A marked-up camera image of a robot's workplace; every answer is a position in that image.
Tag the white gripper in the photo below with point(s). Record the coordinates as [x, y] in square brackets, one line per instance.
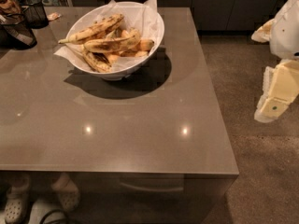
[286, 32]

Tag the spotted banana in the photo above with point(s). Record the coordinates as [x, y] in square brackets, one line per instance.
[114, 44]
[98, 30]

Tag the small orange banana pieces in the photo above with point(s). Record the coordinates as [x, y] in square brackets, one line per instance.
[142, 48]

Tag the white bowl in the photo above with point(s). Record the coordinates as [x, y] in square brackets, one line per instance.
[144, 17]

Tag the lower left dark banana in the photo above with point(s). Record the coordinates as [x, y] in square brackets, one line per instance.
[96, 61]

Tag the white paper liner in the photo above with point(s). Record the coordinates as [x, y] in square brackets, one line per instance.
[114, 40]

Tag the small sachet on table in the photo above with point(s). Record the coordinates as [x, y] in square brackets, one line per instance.
[53, 16]

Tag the black mesh pen cup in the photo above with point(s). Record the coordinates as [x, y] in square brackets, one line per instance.
[34, 13]

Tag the white clog right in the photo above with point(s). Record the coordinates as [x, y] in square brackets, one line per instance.
[67, 192]

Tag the black mesh tray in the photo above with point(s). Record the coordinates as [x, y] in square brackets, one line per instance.
[19, 32]

